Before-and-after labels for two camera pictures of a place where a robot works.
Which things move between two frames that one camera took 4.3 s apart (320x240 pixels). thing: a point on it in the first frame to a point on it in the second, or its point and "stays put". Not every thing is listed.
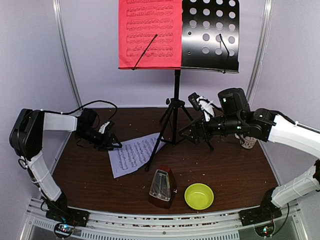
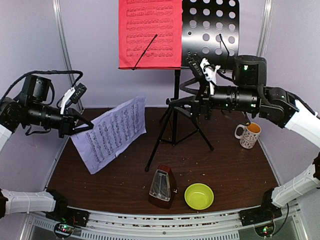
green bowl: x=199 y=196 stays put
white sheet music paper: x=134 y=153 to x=110 y=132
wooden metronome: x=163 y=187 stays put
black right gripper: x=194 y=127 to x=204 y=98
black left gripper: x=104 y=143 to x=67 y=122
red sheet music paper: x=139 y=21 stays put
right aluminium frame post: x=262 y=46 stays put
